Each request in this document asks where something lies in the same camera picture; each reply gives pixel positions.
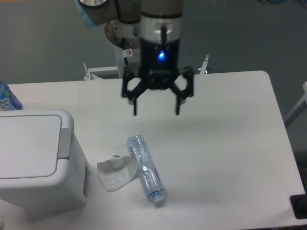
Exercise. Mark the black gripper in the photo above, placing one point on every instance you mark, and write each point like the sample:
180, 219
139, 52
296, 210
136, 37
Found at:
158, 71

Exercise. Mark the white push-button trash can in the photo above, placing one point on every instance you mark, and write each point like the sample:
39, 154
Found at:
42, 165

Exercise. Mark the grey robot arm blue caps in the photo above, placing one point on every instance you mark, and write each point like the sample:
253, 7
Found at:
148, 34

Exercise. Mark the crushed clear plastic bottle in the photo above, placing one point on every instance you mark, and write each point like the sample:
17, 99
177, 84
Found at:
147, 172

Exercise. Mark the crumpled white paper wrapper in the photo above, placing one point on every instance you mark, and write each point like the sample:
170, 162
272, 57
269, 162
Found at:
117, 172

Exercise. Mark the blue labelled water bottle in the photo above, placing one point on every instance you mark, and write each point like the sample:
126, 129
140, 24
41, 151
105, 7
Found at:
8, 101

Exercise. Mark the black clamp at table corner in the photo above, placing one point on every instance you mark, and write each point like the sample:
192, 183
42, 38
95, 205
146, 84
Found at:
299, 205

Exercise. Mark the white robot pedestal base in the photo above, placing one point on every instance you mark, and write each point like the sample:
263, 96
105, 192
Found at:
106, 72

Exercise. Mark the white frame at right edge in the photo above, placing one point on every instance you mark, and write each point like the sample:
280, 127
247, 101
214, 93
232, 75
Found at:
297, 109

